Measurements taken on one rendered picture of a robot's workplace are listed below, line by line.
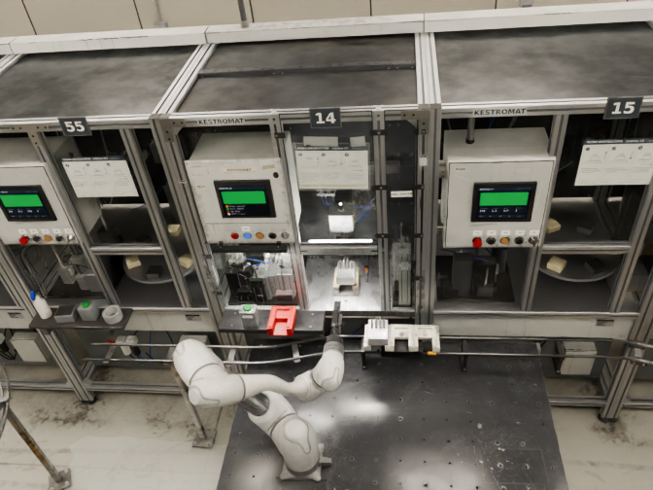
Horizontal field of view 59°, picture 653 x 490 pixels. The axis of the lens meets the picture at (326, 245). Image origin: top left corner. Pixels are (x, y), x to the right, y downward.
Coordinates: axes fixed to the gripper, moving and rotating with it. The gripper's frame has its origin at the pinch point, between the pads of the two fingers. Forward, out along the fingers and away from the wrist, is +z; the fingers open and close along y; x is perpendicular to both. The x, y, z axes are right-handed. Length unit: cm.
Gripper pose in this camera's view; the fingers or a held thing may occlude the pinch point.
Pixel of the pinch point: (337, 312)
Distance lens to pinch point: 270.3
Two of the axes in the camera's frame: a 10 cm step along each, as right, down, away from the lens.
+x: -9.9, 0.0, 1.3
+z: 1.0, -6.5, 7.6
